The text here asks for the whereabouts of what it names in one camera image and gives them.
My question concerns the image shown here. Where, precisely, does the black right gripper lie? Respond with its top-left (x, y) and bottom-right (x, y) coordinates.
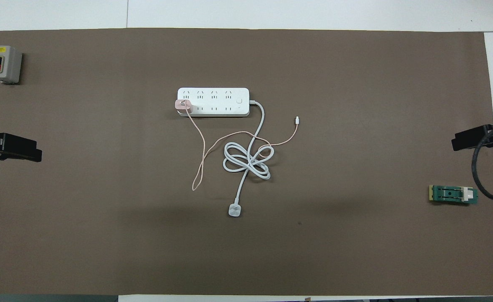
top-left (452, 124), bottom-right (493, 152)

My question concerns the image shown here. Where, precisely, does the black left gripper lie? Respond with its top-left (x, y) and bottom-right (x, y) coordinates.
top-left (0, 133), bottom-right (43, 163)

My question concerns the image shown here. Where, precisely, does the pink charger adapter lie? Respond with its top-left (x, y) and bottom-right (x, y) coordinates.
top-left (175, 99), bottom-right (194, 116)

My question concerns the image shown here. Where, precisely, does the pink charging cable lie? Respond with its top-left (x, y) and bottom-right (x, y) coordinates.
top-left (192, 111), bottom-right (301, 192)

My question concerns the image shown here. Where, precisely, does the white power strip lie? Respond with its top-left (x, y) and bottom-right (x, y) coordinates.
top-left (177, 87), bottom-right (250, 117)

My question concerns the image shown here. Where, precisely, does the green circuit board module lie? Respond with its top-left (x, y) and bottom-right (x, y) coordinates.
top-left (428, 185), bottom-right (479, 206)

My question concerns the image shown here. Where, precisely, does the brown table mat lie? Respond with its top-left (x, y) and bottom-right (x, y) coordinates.
top-left (0, 28), bottom-right (493, 296)

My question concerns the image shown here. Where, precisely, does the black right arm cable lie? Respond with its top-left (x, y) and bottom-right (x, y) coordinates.
top-left (471, 122), bottom-right (493, 200)

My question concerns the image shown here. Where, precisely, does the grey on-off switch box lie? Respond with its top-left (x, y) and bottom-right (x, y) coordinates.
top-left (0, 45), bottom-right (23, 85)

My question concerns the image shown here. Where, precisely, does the white power cord with plug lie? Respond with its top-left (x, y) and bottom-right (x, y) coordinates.
top-left (223, 99), bottom-right (275, 218)

